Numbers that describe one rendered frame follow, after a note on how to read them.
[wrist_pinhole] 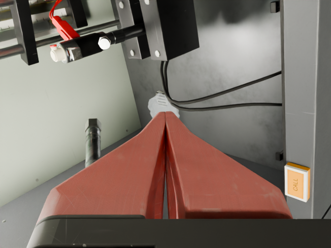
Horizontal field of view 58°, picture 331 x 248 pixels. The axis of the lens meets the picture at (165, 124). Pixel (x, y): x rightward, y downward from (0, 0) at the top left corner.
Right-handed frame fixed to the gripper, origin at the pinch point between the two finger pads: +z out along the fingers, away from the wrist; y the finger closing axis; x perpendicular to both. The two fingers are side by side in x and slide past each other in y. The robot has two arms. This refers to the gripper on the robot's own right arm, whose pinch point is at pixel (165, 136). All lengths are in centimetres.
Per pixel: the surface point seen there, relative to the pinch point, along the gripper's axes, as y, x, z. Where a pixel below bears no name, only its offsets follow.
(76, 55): 10.9, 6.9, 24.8
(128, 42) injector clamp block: 6.4, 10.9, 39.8
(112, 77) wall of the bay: 14, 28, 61
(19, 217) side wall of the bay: 30, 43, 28
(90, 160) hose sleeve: 8.8, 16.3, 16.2
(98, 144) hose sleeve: 8.4, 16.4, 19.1
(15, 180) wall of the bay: 33, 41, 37
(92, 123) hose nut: 9.7, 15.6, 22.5
